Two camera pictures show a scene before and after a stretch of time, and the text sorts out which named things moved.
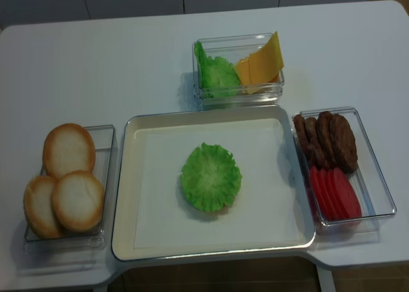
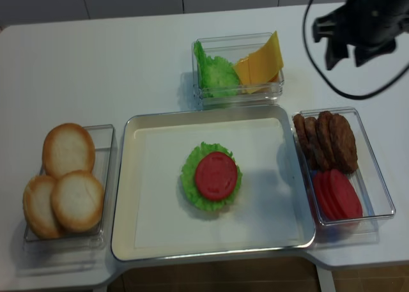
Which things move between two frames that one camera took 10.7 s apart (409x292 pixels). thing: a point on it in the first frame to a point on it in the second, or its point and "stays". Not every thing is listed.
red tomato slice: x=343 y=200 to x=216 y=176
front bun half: x=78 y=200 stays
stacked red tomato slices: x=326 y=190 stays
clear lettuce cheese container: x=236 y=69 stays
